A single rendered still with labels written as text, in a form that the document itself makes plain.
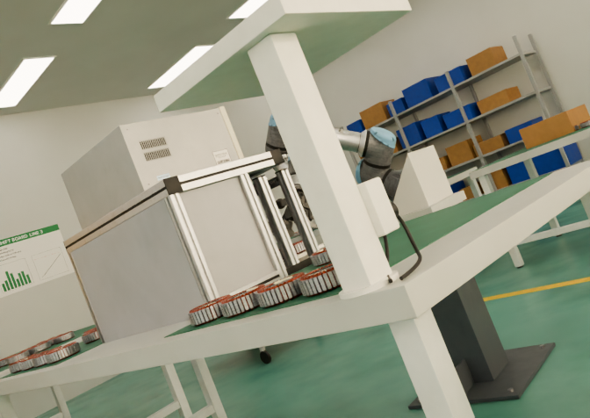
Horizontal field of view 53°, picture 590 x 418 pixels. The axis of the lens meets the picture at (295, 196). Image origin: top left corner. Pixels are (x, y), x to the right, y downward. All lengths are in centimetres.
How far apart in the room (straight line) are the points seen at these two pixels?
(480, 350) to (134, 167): 153
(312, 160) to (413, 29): 845
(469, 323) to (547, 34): 635
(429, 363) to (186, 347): 57
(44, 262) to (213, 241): 584
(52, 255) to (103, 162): 562
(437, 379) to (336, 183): 33
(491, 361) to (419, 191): 74
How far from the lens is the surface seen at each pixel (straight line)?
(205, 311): 137
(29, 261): 734
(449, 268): 96
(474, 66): 831
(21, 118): 787
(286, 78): 93
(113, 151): 179
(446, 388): 96
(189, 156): 182
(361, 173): 257
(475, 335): 253
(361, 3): 106
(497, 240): 111
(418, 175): 241
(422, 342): 93
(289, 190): 185
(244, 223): 170
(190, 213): 160
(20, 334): 719
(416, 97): 872
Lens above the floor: 89
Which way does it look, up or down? 2 degrees up
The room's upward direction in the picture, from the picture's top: 22 degrees counter-clockwise
